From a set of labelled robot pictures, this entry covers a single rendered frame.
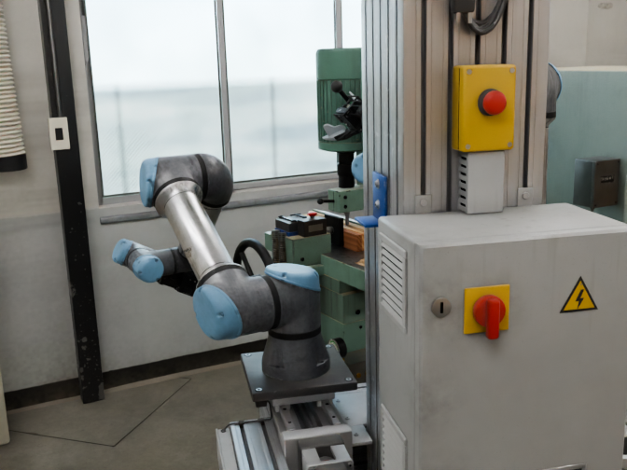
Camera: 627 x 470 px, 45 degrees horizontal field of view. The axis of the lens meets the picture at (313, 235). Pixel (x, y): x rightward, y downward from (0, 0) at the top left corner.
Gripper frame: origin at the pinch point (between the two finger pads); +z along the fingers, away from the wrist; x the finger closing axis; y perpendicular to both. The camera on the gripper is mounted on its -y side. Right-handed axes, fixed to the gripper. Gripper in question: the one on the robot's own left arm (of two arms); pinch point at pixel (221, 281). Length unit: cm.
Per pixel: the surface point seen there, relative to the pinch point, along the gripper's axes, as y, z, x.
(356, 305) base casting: -12.1, 26.7, 33.1
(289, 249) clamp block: -18.7, 6.3, 18.5
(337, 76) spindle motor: -71, -1, 13
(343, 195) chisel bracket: -40.7, 19.7, 12.6
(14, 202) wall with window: 17, -39, -119
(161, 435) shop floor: 76, 37, -58
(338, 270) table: -19.2, 17.2, 30.2
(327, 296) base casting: -10.6, 21.8, 24.7
